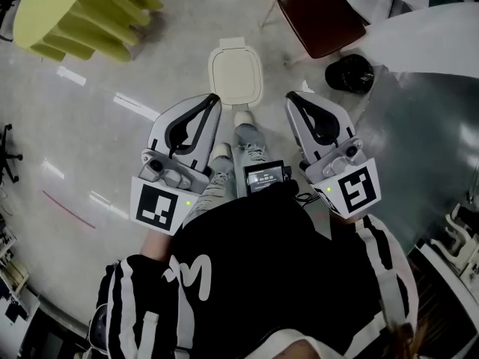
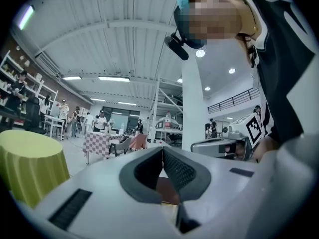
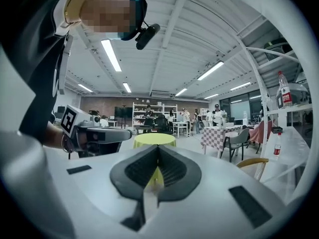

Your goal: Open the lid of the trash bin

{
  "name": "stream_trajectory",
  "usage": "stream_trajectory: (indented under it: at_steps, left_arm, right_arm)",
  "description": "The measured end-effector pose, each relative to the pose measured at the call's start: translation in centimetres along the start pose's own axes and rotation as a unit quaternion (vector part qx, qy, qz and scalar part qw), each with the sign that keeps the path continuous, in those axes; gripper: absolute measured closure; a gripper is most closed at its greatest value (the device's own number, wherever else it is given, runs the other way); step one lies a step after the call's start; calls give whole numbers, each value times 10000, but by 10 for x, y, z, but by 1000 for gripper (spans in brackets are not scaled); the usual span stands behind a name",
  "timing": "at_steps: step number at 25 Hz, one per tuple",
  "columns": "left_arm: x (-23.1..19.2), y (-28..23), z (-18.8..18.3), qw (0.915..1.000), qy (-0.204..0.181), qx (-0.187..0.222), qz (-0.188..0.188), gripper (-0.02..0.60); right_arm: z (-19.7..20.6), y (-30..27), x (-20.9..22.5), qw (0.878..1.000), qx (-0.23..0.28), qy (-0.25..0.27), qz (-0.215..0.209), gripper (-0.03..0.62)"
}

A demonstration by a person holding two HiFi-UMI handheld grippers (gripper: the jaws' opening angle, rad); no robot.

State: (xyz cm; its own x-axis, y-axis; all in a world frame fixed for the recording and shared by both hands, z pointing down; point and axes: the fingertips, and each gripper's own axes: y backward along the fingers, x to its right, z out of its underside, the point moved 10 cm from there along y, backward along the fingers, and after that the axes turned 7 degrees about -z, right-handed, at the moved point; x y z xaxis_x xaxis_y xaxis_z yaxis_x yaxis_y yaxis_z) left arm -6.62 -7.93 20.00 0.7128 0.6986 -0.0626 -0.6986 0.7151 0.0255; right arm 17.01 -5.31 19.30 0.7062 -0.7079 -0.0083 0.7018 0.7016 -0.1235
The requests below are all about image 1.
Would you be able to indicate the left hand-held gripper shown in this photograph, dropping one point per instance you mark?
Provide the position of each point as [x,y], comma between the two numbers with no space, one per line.
[157,208]

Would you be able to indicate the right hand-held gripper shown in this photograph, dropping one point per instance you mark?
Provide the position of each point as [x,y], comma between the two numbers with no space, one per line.
[359,189]

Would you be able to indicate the cream lidded trash bin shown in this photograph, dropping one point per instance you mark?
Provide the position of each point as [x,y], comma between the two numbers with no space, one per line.
[235,73]

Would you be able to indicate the person's left forearm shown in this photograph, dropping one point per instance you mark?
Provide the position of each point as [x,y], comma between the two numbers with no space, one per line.
[157,247]

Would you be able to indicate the person's right forearm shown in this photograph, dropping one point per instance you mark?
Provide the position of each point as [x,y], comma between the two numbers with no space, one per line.
[353,221]

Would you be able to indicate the black bagged waste bin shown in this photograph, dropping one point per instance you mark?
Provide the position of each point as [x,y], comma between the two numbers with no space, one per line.
[350,75]

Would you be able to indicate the light ripped jeans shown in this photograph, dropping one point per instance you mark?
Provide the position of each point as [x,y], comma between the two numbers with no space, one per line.
[247,140]

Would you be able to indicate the small black screen device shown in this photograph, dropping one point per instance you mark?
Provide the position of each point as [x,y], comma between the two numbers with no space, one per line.
[265,178]

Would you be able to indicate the brown seat wooden chair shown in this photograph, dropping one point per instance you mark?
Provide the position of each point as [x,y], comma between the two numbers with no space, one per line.
[322,21]

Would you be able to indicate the white square pillar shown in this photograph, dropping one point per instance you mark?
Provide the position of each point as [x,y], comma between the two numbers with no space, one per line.
[423,43]

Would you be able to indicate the black white striped shirt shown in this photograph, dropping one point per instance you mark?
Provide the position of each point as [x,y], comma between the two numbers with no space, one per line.
[262,267]

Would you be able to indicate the white chair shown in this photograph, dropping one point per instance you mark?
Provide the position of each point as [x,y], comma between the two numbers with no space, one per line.
[454,234]

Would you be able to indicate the black office chair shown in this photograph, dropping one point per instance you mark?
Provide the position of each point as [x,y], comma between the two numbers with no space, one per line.
[7,155]
[7,2]

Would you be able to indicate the yellow-green cloth round table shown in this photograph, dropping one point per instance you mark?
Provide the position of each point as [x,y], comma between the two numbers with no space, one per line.
[56,9]

